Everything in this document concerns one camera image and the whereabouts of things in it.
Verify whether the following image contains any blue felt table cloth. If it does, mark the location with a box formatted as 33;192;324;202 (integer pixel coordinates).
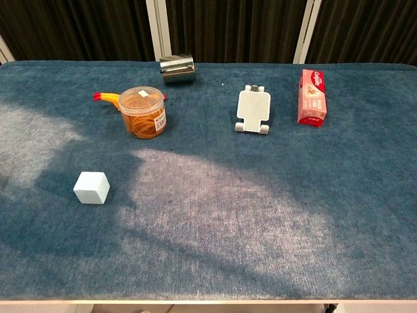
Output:
0;60;417;301

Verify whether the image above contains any white phone stand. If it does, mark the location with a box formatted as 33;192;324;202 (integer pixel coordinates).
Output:
234;84;272;134

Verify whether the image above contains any clear jar of rubber bands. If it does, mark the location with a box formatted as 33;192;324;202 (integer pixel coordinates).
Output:
118;85;168;140

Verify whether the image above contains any shiny steel cup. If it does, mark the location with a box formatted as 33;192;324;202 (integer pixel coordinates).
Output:
158;53;197;86

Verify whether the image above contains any red toothpaste box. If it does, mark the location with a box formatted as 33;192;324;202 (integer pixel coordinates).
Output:
296;68;328;128

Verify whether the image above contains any light blue foam cube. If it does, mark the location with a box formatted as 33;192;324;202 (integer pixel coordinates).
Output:
72;170;111;205

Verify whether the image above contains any dark pleated curtain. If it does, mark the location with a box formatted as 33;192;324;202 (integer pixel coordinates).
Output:
0;0;417;66

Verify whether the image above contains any white frame post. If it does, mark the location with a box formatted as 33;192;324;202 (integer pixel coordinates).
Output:
293;0;318;65
0;34;16;65
145;0;173;62

